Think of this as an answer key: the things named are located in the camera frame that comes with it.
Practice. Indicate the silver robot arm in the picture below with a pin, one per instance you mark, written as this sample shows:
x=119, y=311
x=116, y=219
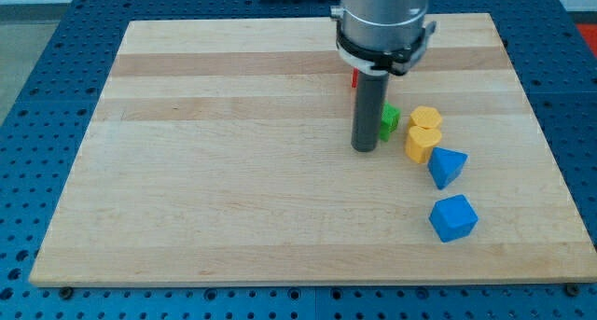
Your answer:
x=381, y=25

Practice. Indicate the yellow heart block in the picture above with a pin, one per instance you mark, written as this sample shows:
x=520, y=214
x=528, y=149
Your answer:
x=420, y=143

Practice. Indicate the yellow hexagon block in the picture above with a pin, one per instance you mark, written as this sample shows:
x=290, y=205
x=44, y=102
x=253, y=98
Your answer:
x=426, y=117

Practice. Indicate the wooden board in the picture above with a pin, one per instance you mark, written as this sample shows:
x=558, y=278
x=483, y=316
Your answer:
x=219, y=154

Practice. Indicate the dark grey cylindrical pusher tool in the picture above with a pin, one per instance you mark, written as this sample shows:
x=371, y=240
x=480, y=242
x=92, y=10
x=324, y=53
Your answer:
x=368, y=105

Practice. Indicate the red block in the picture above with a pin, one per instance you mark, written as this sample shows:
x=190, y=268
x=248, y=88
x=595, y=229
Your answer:
x=354, y=78

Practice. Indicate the green star block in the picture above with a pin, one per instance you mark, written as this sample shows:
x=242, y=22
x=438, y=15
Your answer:
x=389, y=122

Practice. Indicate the blue triangle block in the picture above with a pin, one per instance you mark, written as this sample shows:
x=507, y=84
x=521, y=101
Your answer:
x=445, y=165

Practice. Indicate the blue cube block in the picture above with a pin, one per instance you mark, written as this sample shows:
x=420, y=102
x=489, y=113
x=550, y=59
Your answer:
x=453, y=218

